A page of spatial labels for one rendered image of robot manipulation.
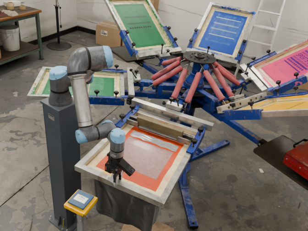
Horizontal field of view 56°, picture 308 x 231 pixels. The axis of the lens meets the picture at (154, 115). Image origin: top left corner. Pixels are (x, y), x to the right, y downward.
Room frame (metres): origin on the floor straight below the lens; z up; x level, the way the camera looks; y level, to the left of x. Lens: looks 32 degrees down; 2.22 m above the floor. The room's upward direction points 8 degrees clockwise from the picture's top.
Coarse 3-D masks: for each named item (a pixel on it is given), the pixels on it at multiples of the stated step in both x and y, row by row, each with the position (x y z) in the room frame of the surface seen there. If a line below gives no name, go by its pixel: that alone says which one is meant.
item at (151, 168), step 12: (156, 144) 1.63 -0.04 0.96; (180, 144) 1.67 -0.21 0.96; (144, 156) 1.49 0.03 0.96; (156, 156) 1.50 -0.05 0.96; (168, 156) 1.52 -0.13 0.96; (144, 168) 1.37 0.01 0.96; (156, 168) 1.39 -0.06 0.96; (168, 168) 1.40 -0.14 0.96; (132, 180) 1.26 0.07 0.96; (144, 180) 1.27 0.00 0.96; (156, 180) 1.28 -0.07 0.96
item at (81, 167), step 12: (156, 120) 1.91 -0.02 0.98; (168, 120) 1.91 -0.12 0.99; (192, 132) 1.81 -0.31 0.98; (84, 156) 1.37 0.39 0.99; (84, 168) 1.27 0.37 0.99; (180, 168) 1.38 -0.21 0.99; (108, 180) 1.20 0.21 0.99; (120, 180) 1.21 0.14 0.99; (132, 192) 1.14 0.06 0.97; (144, 192) 1.14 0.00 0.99; (168, 192) 1.16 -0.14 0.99; (156, 204) 1.09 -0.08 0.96
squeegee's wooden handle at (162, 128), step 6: (138, 120) 1.79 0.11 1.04; (144, 120) 1.77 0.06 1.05; (150, 120) 1.77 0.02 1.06; (144, 126) 1.77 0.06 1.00; (150, 126) 1.75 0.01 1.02; (156, 126) 1.74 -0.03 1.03; (162, 126) 1.72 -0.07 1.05; (168, 126) 1.72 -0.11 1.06; (162, 132) 1.72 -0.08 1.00; (168, 132) 1.71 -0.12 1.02; (174, 132) 1.69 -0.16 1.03; (180, 132) 1.68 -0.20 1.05
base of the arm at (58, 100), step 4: (52, 92) 1.60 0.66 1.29; (56, 92) 1.59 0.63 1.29; (60, 92) 1.59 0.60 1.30; (64, 92) 1.61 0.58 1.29; (68, 92) 1.64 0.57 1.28; (52, 96) 1.59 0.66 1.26; (56, 96) 1.59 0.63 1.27; (60, 96) 1.59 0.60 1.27; (64, 96) 1.60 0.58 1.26; (68, 96) 1.63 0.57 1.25; (52, 100) 1.58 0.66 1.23; (56, 100) 1.58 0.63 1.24; (60, 100) 1.59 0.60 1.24; (64, 100) 1.59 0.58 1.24; (68, 100) 1.61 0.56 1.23; (52, 104) 1.58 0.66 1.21; (56, 104) 1.57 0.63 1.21; (60, 104) 1.58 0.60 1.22; (64, 104) 1.59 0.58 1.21; (68, 104) 1.61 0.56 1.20
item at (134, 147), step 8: (136, 128) 1.79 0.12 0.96; (128, 136) 1.68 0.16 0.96; (152, 136) 1.72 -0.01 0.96; (128, 144) 1.59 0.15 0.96; (136, 144) 1.60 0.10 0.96; (144, 144) 1.61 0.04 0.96; (128, 152) 1.51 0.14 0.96; (136, 152) 1.52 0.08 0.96; (144, 152) 1.53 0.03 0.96; (104, 160) 1.40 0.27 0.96; (128, 160) 1.43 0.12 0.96; (136, 160) 1.44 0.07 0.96; (104, 168) 1.33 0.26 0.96
